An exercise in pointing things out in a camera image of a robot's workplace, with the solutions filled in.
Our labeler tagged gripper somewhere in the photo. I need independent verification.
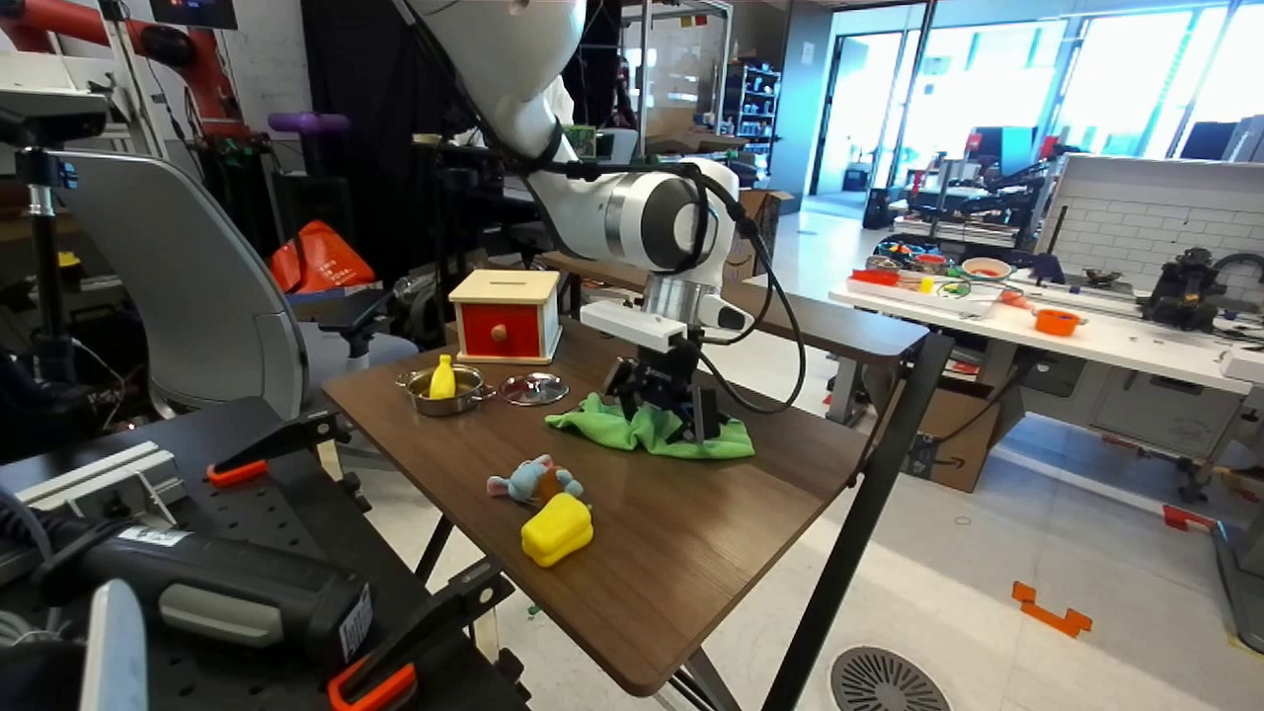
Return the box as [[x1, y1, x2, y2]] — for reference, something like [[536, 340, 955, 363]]
[[602, 336, 729, 444]]

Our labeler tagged green cloth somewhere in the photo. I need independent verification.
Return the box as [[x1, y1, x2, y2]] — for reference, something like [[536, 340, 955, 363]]
[[544, 391, 757, 461]]

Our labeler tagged silver pot lid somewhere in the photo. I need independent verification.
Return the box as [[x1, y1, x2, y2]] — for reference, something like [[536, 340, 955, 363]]
[[498, 371, 572, 408]]

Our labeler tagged blue plush mouse toy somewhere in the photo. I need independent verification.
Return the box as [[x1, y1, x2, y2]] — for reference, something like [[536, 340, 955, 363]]
[[485, 454, 587, 506]]

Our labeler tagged yellow toy bell pepper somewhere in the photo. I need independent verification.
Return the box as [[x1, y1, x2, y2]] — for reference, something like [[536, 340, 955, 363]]
[[519, 492, 595, 570]]

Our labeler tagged red drawer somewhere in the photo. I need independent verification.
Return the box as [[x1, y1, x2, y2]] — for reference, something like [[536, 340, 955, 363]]
[[460, 303, 543, 359]]

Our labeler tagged wooden box with red drawer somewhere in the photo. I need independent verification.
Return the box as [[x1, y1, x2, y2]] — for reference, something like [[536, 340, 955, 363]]
[[447, 269, 565, 365]]

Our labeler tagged small silver pot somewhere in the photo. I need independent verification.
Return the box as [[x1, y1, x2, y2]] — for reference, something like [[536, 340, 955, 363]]
[[396, 362, 496, 418]]

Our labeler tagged cardboard box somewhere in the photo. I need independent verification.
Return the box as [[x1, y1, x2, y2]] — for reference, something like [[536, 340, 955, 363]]
[[724, 189, 797, 284], [902, 379, 1020, 494]]

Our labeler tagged shelf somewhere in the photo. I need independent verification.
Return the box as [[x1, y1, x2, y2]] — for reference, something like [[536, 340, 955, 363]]
[[722, 62, 782, 151]]

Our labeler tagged round floor drain cover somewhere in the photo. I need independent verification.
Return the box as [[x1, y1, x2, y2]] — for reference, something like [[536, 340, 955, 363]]
[[829, 645, 955, 711]]

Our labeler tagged orange bag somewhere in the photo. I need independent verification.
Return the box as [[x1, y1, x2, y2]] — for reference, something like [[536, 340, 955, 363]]
[[268, 219, 377, 295]]

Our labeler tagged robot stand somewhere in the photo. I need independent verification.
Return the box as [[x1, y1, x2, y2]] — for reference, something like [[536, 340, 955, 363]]
[[0, 395, 536, 711]]

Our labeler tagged purple bar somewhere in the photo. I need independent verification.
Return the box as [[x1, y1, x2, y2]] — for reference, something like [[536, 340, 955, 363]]
[[266, 111, 353, 137]]

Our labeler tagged white work table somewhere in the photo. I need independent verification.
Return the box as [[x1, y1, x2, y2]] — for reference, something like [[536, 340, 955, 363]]
[[828, 265, 1264, 503]]

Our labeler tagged grey office chair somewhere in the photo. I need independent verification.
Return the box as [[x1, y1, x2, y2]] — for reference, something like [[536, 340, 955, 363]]
[[47, 149, 423, 422]]

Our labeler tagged white brick backsplash panel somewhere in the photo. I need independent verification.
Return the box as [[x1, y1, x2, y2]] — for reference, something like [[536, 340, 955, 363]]
[[1030, 152, 1264, 309]]

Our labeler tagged black machine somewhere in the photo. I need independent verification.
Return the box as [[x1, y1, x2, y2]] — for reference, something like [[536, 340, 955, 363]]
[[1138, 246, 1233, 333]]

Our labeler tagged window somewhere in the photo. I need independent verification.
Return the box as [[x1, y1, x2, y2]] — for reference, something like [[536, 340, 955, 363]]
[[892, 0, 1264, 191]]

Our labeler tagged red machine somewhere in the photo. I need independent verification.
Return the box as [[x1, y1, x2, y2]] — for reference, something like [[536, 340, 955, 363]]
[[0, 0, 250, 140]]

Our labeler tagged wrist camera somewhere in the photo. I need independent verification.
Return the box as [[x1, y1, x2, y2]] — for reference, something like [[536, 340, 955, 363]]
[[580, 300, 689, 354]]

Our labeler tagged black clamp with orange handle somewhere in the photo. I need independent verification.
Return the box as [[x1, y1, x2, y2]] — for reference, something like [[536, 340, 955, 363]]
[[325, 557, 516, 711], [203, 409, 354, 489]]

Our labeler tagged white aluminium rail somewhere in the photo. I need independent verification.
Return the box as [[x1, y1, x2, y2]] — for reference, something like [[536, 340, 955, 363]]
[[14, 440, 190, 525]]

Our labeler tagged camera on mount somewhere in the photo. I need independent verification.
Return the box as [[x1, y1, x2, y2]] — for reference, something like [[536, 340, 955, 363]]
[[0, 87, 112, 406]]

